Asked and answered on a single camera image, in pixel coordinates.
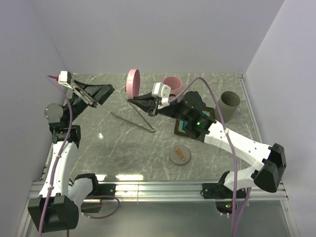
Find grey lid with strap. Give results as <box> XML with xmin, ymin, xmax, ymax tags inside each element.
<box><xmin>169</xmin><ymin>145</ymin><xmax>192</xmax><ymax>166</ymax></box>

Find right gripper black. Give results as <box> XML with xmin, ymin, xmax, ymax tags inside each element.
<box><xmin>128</xmin><ymin>90</ymin><xmax>191</xmax><ymax>122</ymax></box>

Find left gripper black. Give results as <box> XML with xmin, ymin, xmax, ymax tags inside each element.
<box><xmin>65</xmin><ymin>79</ymin><xmax>114</xmax><ymax>124</ymax></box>

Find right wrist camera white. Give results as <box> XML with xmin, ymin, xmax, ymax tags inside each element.
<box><xmin>152</xmin><ymin>82</ymin><xmax>171</xmax><ymax>106</ymax></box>

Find grey cup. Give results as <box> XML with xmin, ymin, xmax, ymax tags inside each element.
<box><xmin>214</xmin><ymin>91</ymin><xmax>240</xmax><ymax>123</ymax></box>

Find aluminium rail frame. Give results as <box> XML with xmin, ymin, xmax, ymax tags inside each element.
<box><xmin>18</xmin><ymin>73</ymin><xmax>298</xmax><ymax>237</ymax></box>

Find pink cup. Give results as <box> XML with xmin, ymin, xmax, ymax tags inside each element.
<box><xmin>162</xmin><ymin>76</ymin><xmax>183</xmax><ymax>95</ymax></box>

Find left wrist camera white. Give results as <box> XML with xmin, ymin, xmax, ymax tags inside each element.
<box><xmin>57</xmin><ymin>71</ymin><xmax>72</xmax><ymax>88</ymax></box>

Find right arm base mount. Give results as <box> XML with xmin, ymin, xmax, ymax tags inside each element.
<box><xmin>200</xmin><ymin>183</ymin><xmax>249</xmax><ymax>215</ymax></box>

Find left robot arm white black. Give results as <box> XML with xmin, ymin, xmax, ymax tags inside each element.
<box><xmin>28</xmin><ymin>80</ymin><xmax>115</xmax><ymax>235</ymax></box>

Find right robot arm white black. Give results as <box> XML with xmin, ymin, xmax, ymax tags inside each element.
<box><xmin>128</xmin><ymin>91</ymin><xmax>286</xmax><ymax>198</ymax></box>

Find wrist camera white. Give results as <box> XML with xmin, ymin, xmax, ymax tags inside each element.
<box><xmin>57</xmin><ymin>71</ymin><xmax>72</xmax><ymax>88</ymax></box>
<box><xmin>152</xmin><ymin>82</ymin><xmax>171</xmax><ymax>106</ymax></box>

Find square teal black plate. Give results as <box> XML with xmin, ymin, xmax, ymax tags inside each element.
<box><xmin>174</xmin><ymin>107</ymin><xmax>215</xmax><ymax>138</ymax></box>

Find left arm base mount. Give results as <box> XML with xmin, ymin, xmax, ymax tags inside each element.
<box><xmin>81</xmin><ymin>183</ymin><xmax>116</xmax><ymax>213</ymax></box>

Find metal tongs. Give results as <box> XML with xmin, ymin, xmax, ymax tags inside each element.
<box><xmin>110</xmin><ymin>101</ymin><xmax>156</xmax><ymax>133</ymax></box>

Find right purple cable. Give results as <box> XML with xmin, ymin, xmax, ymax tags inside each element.
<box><xmin>169</xmin><ymin>77</ymin><xmax>252</xmax><ymax>237</ymax></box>

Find pink lid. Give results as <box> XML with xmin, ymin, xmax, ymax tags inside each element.
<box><xmin>126</xmin><ymin>69</ymin><xmax>140</xmax><ymax>99</ymax></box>

